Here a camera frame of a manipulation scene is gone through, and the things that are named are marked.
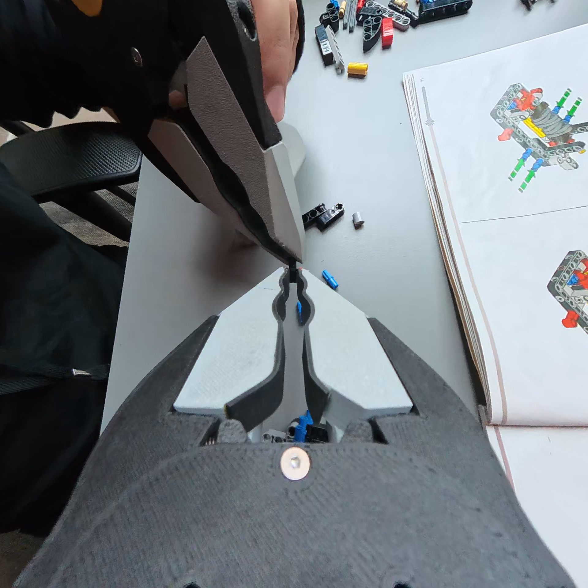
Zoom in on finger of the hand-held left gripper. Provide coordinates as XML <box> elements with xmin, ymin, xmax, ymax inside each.
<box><xmin>146</xmin><ymin>109</ymin><xmax>259</xmax><ymax>245</ymax></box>
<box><xmin>185</xmin><ymin>36</ymin><xmax>307</xmax><ymax>263</ymax></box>

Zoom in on black office chair armrest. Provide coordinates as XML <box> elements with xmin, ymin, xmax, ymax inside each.
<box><xmin>0</xmin><ymin>120</ymin><xmax>144</xmax><ymax>244</ymax></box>

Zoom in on pile of loose lego pieces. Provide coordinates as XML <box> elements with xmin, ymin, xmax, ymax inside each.
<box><xmin>314</xmin><ymin>0</ymin><xmax>556</xmax><ymax>74</ymax></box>

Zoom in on white instruction booklet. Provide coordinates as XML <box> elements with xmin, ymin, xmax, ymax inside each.
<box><xmin>402</xmin><ymin>23</ymin><xmax>588</xmax><ymax>588</ymax></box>

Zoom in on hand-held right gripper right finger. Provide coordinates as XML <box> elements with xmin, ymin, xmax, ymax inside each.
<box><xmin>298</xmin><ymin>269</ymin><xmax>414</xmax><ymax>432</ymax></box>

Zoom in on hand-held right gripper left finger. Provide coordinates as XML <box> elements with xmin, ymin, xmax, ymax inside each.
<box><xmin>173</xmin><ymin>267</ymin><xmax>292</xmax><ymax>432</ymax></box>

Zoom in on lego engine frame assembly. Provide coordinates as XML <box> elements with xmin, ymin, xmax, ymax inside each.
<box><xmin>261</xmin><ymin>410</ymin><xmax>330</xmax><ymax>444</ymax></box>

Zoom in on person's left hand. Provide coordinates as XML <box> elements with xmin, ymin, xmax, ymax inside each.
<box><xmin>252</xmin><ymin>0</ymin><xmax>300</xmax><ymax>124</ymax></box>

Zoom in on person's left forearm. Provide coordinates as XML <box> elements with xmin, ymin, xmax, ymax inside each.
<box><xmin>0</xmin><ymin>0</ymin><xmax>138</xmax><ymax>127</ymax></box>

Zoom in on person's dark clothed torso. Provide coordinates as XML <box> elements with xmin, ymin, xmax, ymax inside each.
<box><xmin>0</xmin><ymin>161</ymin><xmax>129</xmax><ymax>533</ymax></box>

